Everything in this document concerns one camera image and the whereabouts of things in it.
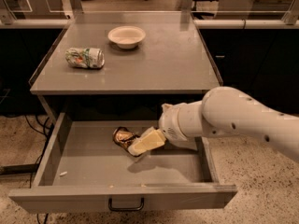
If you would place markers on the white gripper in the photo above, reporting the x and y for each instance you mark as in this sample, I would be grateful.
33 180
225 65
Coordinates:
169 124

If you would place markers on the crushed orange soda can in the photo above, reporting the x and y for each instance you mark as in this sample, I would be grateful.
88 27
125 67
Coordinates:
123 138

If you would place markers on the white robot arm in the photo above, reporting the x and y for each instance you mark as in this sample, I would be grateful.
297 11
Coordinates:
223 111

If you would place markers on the grey metal counter cabinet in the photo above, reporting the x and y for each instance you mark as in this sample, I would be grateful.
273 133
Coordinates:
173 58

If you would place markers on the open grey top drawer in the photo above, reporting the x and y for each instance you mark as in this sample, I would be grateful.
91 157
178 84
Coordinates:
168 178

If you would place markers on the crushed green white can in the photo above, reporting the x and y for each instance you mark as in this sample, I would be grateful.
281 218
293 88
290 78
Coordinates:
86 58

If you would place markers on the white paper bowl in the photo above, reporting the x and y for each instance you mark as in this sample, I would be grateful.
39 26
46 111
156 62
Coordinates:
127 37

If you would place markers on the black drawer handle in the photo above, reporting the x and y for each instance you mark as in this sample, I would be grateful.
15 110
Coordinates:
113 208

